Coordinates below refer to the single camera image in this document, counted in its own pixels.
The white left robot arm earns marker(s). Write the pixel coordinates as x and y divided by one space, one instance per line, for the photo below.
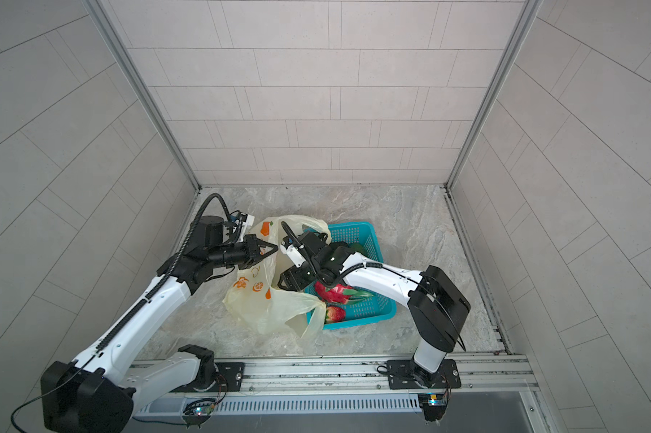
93 392

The right green circuit board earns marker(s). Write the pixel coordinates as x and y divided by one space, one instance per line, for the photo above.
433 405

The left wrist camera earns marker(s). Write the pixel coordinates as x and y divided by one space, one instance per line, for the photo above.
214 230

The green circuit board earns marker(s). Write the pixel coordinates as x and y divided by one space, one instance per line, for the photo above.
433 405
198 412

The red apple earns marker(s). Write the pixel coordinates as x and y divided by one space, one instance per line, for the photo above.
334 314

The left green circuit board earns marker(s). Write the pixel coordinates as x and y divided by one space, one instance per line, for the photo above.
198 412

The pink dragon fruit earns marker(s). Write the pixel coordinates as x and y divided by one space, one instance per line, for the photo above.
341 294

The cream printed plastic bag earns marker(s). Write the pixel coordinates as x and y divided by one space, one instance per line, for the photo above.
257 303

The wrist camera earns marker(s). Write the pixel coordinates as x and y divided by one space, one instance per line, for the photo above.
214 230
293 253

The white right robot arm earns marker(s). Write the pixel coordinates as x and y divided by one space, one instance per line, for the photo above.
341 275

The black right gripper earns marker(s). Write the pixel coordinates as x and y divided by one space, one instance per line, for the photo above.
301 280

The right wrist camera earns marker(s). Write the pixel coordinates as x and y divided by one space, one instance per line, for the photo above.
293 253

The aluminium mounting rail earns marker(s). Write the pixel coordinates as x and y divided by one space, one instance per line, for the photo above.
312 375

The teal plastic basket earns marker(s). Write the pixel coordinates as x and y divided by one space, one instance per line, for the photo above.
375 309

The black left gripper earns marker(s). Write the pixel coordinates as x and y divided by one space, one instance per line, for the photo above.
252 254

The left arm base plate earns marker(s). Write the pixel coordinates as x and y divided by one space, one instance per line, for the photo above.
223 377

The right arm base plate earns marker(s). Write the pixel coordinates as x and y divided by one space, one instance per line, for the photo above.
406 375

